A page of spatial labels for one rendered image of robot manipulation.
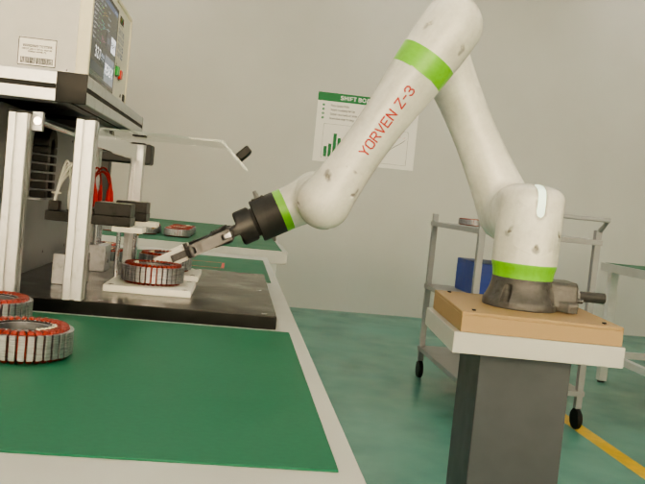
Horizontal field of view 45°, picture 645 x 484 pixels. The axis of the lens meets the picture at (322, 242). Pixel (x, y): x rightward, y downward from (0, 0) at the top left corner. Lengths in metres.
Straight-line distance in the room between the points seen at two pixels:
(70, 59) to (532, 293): 0.95
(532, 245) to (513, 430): 0.36
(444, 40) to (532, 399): 0.71
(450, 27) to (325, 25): 5.42
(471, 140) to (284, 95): 5.16
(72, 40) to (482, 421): 1.02
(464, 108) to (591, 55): 5.87
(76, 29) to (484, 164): 0.87
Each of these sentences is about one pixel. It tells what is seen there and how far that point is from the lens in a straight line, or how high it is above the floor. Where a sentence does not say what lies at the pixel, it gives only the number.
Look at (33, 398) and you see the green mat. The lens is 0.79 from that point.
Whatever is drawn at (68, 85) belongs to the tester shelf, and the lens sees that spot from 1.24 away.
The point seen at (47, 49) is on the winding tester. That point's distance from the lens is 1.40.
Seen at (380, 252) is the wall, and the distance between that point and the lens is 6.88.
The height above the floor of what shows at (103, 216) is 0.90.
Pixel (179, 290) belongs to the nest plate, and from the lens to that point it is 1.37.
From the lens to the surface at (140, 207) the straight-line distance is 1.65.
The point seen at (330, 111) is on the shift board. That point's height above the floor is 1.73.
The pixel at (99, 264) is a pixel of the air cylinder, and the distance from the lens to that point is 1.66.
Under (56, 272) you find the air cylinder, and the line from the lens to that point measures 1.43.
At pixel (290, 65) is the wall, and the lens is 6.85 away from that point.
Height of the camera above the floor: 0.96
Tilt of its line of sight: 3 degrees down
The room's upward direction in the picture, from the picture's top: 6 degrees clockwise
